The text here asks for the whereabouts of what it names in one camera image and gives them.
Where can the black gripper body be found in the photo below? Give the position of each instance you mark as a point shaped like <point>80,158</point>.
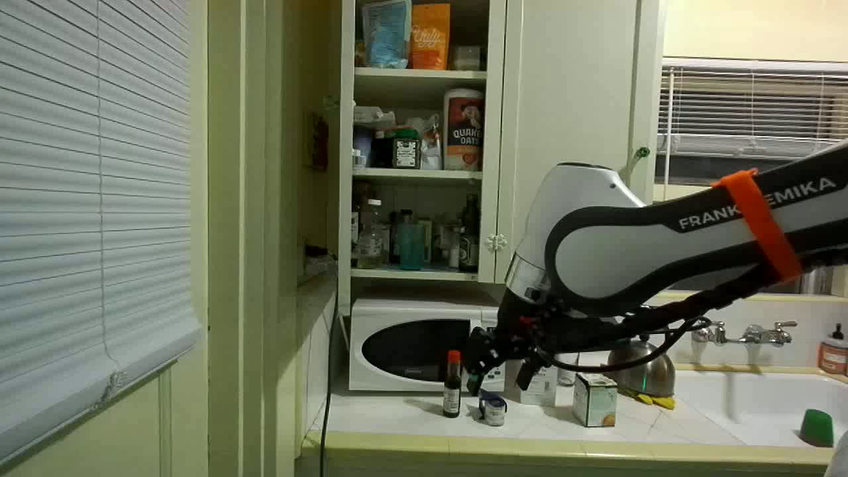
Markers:
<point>487,350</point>

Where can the cream cabinet door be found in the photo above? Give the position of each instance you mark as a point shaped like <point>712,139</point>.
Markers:
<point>582,84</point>
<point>309,78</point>

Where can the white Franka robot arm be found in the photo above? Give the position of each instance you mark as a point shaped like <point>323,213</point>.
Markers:
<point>601,269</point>

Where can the small white blue jar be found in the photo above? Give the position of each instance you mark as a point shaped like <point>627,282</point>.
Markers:
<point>495,408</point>

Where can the dark bottle with red cap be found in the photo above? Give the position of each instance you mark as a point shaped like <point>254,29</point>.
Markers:
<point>452,391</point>

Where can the white tea carton box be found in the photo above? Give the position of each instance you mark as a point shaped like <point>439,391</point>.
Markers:
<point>595,402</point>

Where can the white microwave oven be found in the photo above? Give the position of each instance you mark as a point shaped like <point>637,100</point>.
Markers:
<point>399,345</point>

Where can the teal glass jar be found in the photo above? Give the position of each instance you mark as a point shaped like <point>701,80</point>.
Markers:
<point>413,245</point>

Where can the chrome sink faucet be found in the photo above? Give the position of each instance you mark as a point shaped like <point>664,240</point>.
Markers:
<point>753,334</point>

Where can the white red oats canister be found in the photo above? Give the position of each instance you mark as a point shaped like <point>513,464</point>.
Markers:
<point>463,127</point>

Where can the right window blind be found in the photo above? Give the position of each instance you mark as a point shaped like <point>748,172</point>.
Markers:
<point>773,113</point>

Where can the green cup in sink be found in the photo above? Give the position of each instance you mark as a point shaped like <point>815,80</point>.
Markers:
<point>817,427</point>

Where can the soap dispenser bottle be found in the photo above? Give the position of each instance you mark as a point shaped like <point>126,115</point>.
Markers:
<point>834,354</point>

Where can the orange cereal box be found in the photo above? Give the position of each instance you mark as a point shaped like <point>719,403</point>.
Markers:
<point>430,33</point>

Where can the blue food package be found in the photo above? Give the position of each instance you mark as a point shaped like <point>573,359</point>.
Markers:
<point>386,33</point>

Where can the white window blind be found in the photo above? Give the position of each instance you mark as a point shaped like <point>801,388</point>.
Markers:
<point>93,204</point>

